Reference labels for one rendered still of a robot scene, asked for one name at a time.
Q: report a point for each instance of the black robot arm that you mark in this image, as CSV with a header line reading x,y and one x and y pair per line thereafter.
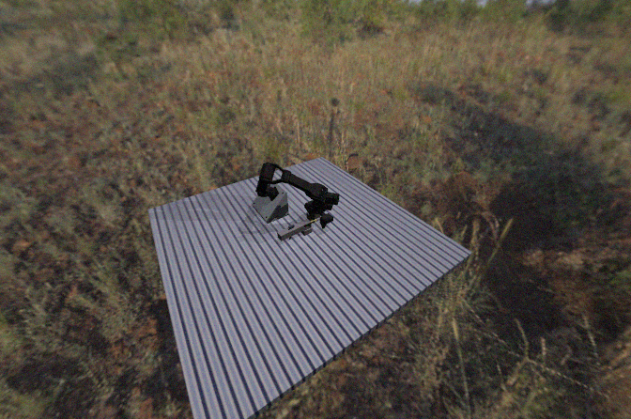
x,y
313,190

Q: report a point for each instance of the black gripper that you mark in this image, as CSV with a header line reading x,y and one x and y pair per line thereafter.
x,y
314,209

